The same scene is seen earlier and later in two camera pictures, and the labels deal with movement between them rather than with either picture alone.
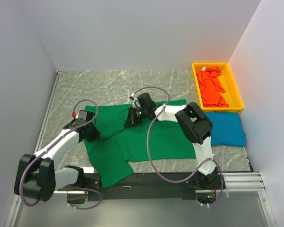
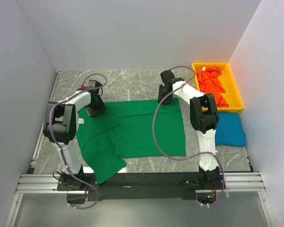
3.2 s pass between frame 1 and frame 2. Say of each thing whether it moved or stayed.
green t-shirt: moved
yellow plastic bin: stayed
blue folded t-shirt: stayed
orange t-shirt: stayed
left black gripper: moved
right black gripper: moved
